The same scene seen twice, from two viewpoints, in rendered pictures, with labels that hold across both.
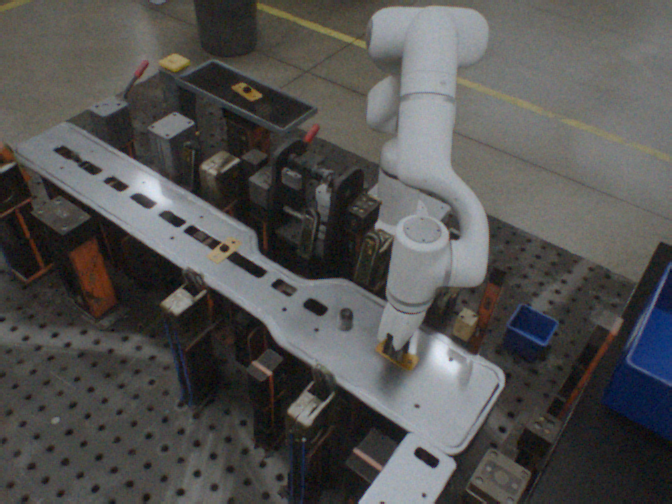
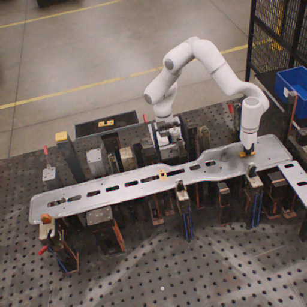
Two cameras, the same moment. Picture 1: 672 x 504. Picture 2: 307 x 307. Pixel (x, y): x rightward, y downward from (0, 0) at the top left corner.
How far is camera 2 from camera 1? 1.01 m
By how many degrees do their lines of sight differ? 26
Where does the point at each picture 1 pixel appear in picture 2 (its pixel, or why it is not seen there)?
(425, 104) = (225, 67)
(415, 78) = (216, 62)
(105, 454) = (192, 276)
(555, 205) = not seen: hidden behind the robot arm
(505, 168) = (134, 105)
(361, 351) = (238, 161)
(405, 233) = (250, 105)
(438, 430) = (281, 158)
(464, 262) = (264, 102)
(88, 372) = (148, 266)
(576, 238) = (181, 109)
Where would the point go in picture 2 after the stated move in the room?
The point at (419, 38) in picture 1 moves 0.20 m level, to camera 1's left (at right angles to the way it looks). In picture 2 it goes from (208, 50) to (178, 71)
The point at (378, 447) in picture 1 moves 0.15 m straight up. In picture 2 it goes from (275, 176) to (279, 155)
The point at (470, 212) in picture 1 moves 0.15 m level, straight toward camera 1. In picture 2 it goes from (255, 88) to (279, 102)
